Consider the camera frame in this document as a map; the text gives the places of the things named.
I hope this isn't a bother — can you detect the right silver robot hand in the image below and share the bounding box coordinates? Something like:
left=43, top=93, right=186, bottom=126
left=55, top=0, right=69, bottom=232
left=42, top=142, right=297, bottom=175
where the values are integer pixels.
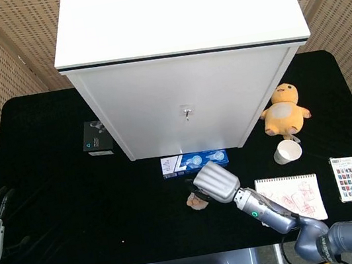
left=183, top=157, right=243, bottom=209

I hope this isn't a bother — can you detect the small bear keychain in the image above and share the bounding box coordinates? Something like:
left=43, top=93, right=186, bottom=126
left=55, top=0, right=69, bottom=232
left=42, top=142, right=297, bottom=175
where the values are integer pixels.
left=185, top=189, right=210, bottom=212

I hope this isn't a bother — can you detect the metal adhesive hook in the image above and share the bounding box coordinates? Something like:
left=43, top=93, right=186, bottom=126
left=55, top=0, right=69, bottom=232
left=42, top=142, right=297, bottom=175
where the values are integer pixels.
left=181, top=103, right=195, bottom=122

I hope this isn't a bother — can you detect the yellow plush toy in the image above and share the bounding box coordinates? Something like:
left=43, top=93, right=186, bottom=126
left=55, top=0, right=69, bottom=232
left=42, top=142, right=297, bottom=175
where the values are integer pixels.
left=255, top=79, right=315, bottom=144

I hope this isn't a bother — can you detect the blue toothpaste box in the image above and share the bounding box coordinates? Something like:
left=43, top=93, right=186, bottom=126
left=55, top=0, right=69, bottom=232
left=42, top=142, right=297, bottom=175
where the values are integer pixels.
left=159, top=147, right=232, bottom=180

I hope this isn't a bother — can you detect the spiral sketch notebook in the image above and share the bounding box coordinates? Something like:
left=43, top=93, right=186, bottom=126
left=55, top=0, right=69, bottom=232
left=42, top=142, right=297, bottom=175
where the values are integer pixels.
left=253, top=169, right=329, bottom=230

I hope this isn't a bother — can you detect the white paper cup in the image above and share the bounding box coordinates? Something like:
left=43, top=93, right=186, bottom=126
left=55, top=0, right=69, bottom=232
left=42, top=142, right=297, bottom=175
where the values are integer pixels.
left=271, top=137, right=304, bottom=166

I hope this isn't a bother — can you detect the white table leg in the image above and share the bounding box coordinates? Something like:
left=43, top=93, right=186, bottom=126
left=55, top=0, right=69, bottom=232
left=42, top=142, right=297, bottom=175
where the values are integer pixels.
left=272, top=243, right=285, bottom=264

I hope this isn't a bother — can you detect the black tablecloth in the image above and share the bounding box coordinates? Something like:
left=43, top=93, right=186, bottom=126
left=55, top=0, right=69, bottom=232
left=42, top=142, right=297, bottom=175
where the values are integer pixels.
left=0, top=43, right=352, bottom=264

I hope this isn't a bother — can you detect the black cube product box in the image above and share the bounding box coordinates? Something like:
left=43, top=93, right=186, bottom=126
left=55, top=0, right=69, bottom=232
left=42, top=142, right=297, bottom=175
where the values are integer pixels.
left=78, top=117, right=116, bottom=160

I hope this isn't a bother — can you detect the white cabinet box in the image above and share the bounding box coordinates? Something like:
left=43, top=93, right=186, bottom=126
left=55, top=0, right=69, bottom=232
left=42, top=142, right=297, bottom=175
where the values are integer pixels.
left=43, top=0, right=327, bottom=175

